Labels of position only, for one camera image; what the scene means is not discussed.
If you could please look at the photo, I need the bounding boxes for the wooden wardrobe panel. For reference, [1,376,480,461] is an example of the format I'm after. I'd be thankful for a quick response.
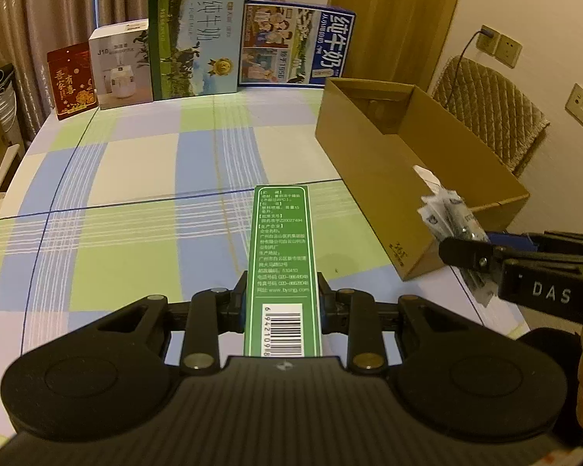
[328,0,458,89]

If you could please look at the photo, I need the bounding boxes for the quilted beige chair cover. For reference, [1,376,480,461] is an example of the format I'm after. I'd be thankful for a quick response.
[433,57,550,177]

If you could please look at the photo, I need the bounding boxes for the blue milk carton box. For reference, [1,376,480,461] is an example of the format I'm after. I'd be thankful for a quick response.
[239,0,356,87]

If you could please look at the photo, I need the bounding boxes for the clear packet of screws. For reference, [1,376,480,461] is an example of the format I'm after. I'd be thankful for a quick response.
[413,165,497,307]

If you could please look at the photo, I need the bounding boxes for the dark charging cable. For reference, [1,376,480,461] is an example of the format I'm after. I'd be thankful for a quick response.
[441,28,494,111]

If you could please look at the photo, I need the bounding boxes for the green light-blue milk box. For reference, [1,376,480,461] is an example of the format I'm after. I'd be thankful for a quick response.
[148,0,245,100]

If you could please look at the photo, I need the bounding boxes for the checkered bed sheet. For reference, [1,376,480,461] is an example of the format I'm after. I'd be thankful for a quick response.
[0,89,527,445]

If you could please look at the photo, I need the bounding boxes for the red gift box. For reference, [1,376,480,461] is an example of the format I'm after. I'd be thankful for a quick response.
[47,42,99,120]

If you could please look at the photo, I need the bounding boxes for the green toothpaste box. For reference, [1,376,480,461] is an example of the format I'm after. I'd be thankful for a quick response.
[244,185,322,358]

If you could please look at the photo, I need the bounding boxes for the brown cardboard box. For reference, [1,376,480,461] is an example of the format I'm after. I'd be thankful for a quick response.
[316,78,530,281]

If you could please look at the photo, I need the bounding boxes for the white humidifier box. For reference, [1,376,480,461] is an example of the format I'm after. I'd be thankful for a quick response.
[88,19,154,110]

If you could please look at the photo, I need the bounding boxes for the wall socket with plug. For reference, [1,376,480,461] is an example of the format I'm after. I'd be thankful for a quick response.
[476,25,500,56]

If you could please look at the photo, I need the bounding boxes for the empty wall socket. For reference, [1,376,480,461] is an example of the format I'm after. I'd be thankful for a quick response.
[494,35,522,68]

